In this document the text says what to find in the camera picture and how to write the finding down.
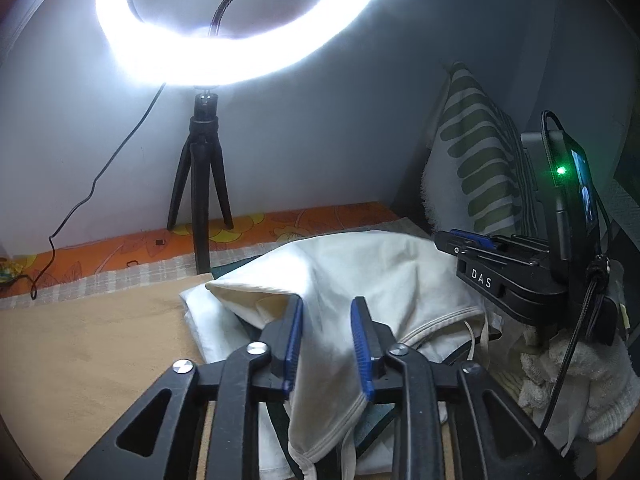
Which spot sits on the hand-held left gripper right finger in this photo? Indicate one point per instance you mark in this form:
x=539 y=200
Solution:
x=360 y=350

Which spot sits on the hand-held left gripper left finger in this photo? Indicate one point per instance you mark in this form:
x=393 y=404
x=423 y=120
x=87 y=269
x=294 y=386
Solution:
x=295 y=345

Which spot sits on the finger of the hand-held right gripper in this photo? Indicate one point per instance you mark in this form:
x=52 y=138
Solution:
x=465 y=242
x=525 y=242

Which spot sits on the white tank top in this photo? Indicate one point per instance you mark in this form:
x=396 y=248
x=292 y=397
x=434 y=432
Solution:
x=360 y=275

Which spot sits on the person's right hand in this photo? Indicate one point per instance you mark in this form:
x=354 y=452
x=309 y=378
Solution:
x=595 y=385

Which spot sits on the green striped pillow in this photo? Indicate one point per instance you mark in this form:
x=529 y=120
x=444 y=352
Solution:
x=475 y=160

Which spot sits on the white folded garment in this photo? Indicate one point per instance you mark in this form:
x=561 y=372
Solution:
x=210 y=320

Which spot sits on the orange floral bed sheet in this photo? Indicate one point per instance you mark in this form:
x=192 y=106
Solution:
x=125 y=250

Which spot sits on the small black tripod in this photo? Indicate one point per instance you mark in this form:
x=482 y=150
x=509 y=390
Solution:
x=202 y=130

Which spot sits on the yellow green cloth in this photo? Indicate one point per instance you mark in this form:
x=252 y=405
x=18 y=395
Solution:
x=7 y=269

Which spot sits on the black gooseneck phone holder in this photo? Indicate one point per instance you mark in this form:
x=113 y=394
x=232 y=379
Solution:
x=225 y=5

